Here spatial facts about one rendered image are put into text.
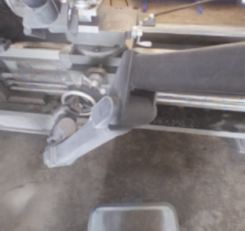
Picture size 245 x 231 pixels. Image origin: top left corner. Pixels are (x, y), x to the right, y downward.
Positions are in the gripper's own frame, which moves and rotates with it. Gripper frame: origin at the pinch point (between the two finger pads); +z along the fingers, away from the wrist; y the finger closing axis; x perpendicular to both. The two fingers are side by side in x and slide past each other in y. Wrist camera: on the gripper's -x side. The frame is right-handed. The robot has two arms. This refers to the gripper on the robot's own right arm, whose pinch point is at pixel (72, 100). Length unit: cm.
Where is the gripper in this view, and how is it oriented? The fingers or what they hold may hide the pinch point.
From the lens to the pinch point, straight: 76.0
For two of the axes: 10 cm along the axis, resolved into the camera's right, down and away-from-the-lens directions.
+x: -7.1, -5.1, -4.9
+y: 6.9, -3.7, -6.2
